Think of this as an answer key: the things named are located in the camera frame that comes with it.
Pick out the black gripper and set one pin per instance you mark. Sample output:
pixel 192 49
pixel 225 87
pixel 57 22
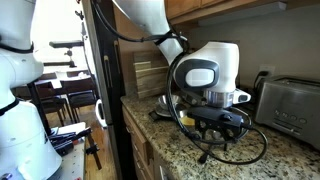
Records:
pixel 220 130

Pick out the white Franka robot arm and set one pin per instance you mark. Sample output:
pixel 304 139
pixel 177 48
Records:
pixel 20 143

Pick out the yellow grain contents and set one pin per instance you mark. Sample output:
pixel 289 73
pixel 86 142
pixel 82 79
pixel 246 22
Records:
pixel 188 121

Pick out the empty steel bowl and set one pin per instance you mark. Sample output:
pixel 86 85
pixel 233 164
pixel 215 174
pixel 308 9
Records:
pixel 165 101

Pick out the black kitchen scale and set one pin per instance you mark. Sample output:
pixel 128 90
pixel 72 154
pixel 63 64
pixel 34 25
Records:
pixel 160 114

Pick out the wooden base cabinet drawers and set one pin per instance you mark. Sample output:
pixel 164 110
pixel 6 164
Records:
pixel 138 140

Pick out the stainless steel toaster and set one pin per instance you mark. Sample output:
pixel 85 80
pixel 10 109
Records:
pixel 290 106

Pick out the wooden cutting board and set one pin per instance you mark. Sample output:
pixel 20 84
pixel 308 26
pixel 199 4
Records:
pixel 150 75

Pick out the dark tall refrigerator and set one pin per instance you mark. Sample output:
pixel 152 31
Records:
pixel 110 100

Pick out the black clamp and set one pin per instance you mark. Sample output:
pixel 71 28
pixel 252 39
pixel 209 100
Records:
pixel 94 150

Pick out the dark wooden chair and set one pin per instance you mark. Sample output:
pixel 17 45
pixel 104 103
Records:
pixel 50 100
pixel 80 96

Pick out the white robot cart top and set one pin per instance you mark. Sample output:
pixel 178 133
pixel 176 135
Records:
pixel 71 163

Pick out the black tool bundle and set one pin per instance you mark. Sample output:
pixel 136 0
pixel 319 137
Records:
pixel 66 141

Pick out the dark dining table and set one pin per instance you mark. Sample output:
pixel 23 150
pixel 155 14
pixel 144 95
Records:
pixel 75 83

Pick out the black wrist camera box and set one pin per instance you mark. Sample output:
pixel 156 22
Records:
pixel 213 115

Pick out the white wall outlet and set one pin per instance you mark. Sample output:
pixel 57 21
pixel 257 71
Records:
pixel 271 69

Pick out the black camera stand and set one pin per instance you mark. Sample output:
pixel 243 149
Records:
pixel 66 44

